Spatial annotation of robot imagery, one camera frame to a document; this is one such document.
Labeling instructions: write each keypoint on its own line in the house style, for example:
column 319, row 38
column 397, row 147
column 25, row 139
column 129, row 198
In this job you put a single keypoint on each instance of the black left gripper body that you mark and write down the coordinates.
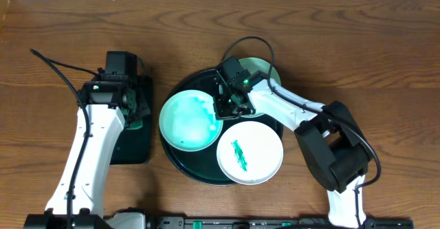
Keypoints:
column 134, row 106

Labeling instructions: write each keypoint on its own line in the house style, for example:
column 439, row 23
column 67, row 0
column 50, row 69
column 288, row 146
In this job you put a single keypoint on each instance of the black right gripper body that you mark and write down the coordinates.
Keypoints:
column 227, row 107

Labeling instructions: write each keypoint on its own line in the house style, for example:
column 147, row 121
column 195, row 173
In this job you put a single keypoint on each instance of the green sponge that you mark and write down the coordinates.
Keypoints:
column 134, row 124

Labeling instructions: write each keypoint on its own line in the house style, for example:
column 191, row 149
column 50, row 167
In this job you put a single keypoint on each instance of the mint plate stained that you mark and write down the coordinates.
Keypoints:
column 187, row 121

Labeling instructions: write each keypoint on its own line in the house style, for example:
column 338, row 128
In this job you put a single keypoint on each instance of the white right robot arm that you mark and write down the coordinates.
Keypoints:
column 334, row 148

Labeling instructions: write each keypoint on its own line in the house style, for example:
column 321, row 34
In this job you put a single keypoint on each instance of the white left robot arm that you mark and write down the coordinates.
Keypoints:
column 113, row 127

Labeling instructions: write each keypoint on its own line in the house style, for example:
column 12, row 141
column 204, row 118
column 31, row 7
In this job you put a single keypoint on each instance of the rectangular dark green tray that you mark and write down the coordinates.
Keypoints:
column 133, row 146

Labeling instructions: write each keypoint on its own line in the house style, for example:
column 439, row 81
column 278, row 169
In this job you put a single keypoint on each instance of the round dark green tray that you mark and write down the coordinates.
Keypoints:
column 202, row 165

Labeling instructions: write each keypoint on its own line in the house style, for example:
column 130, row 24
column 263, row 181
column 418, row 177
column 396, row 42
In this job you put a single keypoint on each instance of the mint plate at back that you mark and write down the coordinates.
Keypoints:
column 254, row 64

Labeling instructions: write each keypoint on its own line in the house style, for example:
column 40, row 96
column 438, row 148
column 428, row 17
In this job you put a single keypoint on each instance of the white plate green stain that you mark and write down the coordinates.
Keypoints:
column 250, row 153

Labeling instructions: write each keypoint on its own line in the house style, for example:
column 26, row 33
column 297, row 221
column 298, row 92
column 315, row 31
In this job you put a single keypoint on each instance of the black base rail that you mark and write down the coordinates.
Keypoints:
column 304, row 223

